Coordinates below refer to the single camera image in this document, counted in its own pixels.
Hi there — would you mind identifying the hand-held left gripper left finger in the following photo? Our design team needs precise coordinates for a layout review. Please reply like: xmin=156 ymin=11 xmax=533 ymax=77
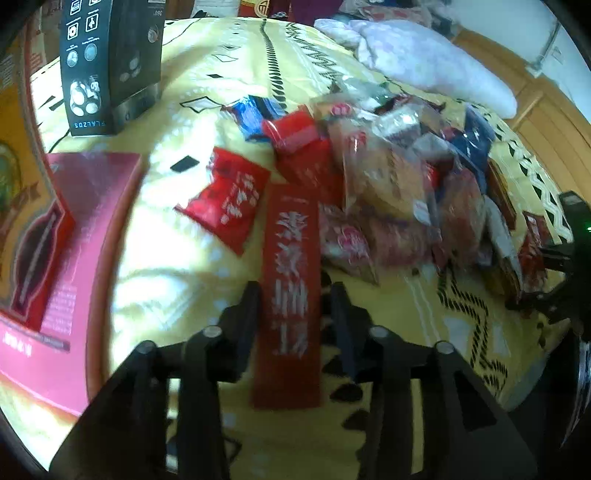
xmin=48 ymin=281 xmax=264 ymax=480

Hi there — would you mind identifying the white wall cable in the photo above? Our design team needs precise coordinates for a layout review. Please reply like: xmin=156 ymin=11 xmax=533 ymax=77
xmin=526 ymin=18 xmax=561 ymax=77

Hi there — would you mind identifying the black product box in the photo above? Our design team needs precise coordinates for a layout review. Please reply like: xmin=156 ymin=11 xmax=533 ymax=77
xmin=59 ymin=0 xmax=163 ymax=137

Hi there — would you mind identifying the square red snack packet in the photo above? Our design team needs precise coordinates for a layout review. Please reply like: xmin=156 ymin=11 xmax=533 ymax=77
xmin=174 ymin=148 xmax=272 ymax=257

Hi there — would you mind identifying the pile of mixed snack packets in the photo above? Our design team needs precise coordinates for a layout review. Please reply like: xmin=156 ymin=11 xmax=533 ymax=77
xmin=272 ymin=76 xmax=561 ymax=296

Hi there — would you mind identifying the glossy red snack packet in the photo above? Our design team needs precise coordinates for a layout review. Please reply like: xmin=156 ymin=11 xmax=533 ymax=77
xmin=262 ymin=105 xmax=331 ymax=154

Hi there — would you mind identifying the long red snack packet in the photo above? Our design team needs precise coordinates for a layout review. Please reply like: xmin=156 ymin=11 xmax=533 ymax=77
xmin=250 ymin=184 xmax=322 ymax=409

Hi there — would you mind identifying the pink flat box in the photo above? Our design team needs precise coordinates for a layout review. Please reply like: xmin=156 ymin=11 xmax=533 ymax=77
xmin=0 ymin=152 xmax=146 ymax=416

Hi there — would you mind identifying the yellow patterned bedsheet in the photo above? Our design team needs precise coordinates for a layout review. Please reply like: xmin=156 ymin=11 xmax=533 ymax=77
xmin=0 ymin=16 xmax=578 ymax=480

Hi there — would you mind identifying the red gold carton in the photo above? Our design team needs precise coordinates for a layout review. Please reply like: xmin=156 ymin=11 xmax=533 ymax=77
xmin=238 ymin=0 xmax=278 ymax=19

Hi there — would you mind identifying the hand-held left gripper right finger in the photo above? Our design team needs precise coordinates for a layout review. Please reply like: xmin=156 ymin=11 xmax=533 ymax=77
xmin=329 ymin=281 xmax=539 ymax=480

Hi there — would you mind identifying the wooden headboard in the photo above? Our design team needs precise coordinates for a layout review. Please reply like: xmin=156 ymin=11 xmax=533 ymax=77
xmin=452 ymin=28 xmax=591 ymax=204

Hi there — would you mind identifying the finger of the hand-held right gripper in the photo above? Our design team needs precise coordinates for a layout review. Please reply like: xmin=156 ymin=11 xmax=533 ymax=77
xmin=505 ymin=281 xmax=580 ymax=324
xmin=536 ymin=246 xmax=575 ymax=273

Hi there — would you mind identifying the pile of colourful clothes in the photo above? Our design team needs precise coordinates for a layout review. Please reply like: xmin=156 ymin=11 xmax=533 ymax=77
xmin=339 ymin=0 xmax=458 ymax=38

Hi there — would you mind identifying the blue snack packet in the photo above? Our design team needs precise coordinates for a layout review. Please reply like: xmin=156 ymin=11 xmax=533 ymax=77
xmin=222 ymin=95 xmax=289 ymax=141

